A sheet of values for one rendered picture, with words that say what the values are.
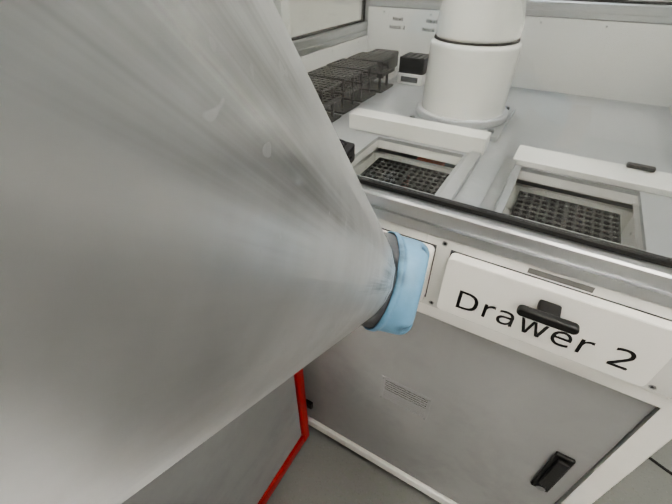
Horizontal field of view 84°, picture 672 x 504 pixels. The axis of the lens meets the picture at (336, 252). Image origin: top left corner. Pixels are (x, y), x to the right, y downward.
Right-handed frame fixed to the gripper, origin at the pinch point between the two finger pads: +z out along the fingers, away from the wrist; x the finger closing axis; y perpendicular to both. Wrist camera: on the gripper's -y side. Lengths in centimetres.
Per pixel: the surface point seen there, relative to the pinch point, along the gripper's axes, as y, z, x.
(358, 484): 54, 74, 8
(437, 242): -3.6, -0.2, 14.6
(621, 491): 22, 96, 78
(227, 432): 41.0, 15.4, -11.6
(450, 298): 2.6, 5.6, 18.8
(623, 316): -1.6, -0.4, 39.2
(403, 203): -6.4, -4.6, 8.6
